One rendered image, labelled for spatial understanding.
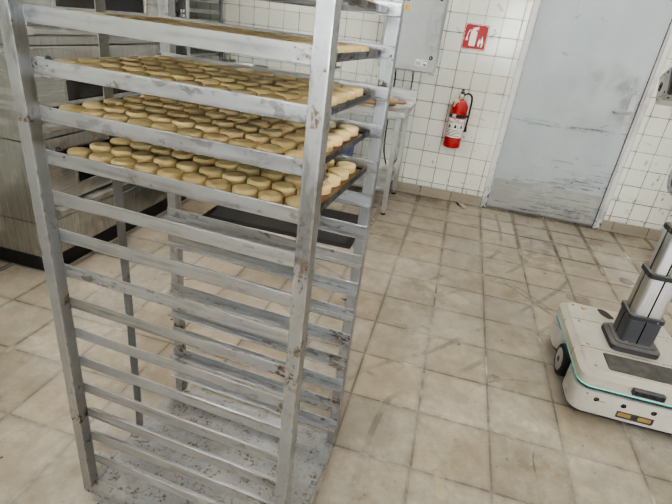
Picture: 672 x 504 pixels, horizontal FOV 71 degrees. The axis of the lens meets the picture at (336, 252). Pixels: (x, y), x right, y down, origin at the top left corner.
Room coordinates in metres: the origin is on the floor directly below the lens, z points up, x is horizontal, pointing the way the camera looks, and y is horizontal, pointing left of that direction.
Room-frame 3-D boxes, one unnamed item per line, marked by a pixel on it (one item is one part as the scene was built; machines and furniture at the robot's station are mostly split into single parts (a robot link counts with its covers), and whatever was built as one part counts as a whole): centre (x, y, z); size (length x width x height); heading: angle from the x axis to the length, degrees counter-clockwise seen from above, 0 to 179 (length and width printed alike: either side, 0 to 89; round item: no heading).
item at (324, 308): (1.25, 0.24, 0.69); 0.64 x 0.03 x 0.03; 74
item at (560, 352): (1.94, -1.20, 0.08); 0.16 x 0.06 x 0.16; 168
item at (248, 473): (0.87, 0.34, 0.42); 0.64 x 0.03 x 0.03; 74
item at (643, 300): (1.89, -1.43, 0.45); 0.13 x 0.13 x 0.40; 78
